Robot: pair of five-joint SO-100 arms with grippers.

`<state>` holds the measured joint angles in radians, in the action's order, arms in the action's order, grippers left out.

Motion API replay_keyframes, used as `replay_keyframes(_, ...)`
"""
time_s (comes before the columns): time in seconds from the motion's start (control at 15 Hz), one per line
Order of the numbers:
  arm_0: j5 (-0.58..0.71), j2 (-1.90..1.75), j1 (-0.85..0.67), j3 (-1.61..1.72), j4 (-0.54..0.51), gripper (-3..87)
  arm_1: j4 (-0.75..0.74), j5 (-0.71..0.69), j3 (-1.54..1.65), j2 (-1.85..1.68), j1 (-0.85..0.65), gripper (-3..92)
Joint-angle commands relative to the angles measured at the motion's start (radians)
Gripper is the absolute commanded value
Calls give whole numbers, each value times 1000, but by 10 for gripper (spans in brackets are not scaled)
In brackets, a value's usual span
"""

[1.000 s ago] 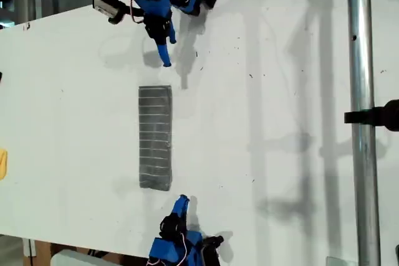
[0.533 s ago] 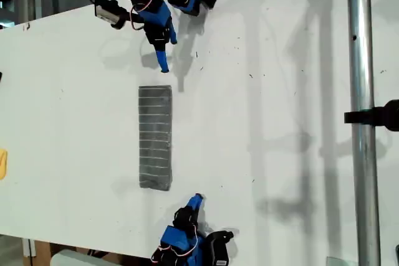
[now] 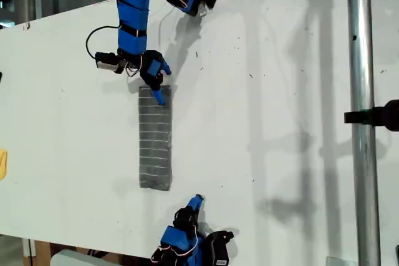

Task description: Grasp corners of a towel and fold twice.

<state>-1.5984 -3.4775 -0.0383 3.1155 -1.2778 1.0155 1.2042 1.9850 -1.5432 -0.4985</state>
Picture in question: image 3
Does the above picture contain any grey striped towel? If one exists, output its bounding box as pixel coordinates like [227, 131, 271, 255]
[138, 84, 173, 191]

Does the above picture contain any wooden table leg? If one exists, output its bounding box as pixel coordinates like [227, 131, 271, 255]
[31, 240, 52, 266]

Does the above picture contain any yellow object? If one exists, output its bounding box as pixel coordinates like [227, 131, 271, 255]
[0, 149, 9, 181]

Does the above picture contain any black clamp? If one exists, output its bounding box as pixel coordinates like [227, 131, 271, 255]
[344, 99, 399, 133]

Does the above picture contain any black camera stalk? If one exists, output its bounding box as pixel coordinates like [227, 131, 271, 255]
[117, 54, 140, 69]

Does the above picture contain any thin white wire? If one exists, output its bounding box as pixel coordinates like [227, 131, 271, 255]
[158, 6, 175, 45]

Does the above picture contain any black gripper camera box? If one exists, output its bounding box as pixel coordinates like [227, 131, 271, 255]
[94, 50, 125, 75]
[205, 230, 234, 266]

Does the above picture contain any black camera cable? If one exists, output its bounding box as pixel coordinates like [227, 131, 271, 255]
[85, 21, 122, 60]

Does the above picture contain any steel post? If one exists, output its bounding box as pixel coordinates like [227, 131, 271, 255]
[345, 0, 382, 266]

